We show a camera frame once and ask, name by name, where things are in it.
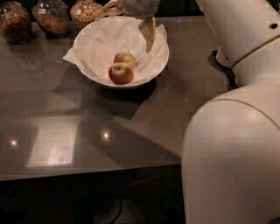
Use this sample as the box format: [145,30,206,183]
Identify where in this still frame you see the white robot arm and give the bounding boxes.
[181,0,280,224]

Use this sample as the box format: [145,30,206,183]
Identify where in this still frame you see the rear stack paper bowls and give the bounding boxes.
[215,47,233,68]

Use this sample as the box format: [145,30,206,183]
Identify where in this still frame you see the leftmost glass cereal jar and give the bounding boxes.
[0,1,33,44]

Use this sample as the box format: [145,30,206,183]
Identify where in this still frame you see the white ceramic bowl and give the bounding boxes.
[73,16,170,89]

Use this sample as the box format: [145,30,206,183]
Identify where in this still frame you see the red apple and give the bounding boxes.
[108,62,134,85]

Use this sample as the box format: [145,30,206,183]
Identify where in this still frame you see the black rubber mat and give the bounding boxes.
[208,51,238,91]

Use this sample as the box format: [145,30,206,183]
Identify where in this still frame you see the glass cereal jar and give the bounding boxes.
[70,0,102,31]
[32,0,70,38]
[0,1,33,44]

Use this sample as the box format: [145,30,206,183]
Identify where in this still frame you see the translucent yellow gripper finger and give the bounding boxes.
[95,0,125,21]
[138,17,156,53]

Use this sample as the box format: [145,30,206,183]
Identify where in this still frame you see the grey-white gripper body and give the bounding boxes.
[122,0,161,19]

